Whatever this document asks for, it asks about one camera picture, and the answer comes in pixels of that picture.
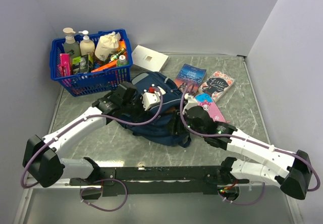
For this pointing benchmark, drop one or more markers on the green black box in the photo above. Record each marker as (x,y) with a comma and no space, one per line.
(82,64)

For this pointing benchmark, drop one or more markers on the cream pump bottle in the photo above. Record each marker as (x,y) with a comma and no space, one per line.
(87,46)

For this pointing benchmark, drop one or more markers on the pink box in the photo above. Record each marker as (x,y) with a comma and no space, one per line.
(65,65)

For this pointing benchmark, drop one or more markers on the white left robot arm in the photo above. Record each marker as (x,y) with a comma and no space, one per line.
(44,157)

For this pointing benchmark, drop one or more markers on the pink pencil case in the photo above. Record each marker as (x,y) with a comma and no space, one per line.
(207,103)

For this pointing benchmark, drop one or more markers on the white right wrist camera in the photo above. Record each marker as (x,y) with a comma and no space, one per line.
(190,102)

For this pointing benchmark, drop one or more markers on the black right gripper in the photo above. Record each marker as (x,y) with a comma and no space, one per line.
(177,124)

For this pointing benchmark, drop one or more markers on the navy blue student backpack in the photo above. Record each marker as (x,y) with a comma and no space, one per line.
(157,130)

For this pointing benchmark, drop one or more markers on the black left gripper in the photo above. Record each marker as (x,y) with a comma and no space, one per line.
(139,98)

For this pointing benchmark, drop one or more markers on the grey-green pump bottle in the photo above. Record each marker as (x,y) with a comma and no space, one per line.
(71,46)

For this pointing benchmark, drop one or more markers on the white paperback book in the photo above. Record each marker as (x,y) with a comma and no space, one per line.
(148,59)

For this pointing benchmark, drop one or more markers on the Jane Eyre blue book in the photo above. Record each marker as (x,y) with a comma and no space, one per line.
(190,75)

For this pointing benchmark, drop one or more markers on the blue plastic basket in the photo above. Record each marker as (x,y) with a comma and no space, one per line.
(84,84)

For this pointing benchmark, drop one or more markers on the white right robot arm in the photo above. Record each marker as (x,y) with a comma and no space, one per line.
(290,171)

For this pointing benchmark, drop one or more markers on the beige paper bag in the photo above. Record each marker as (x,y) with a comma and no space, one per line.
(107,44)

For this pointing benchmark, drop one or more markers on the Little Women floral book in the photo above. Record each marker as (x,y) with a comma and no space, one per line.
(216,85)

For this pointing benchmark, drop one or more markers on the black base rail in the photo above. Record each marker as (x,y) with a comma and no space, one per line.
(161,180)

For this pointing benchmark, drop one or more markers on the green bottle white cap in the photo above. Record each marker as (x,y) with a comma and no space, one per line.
(122,61)

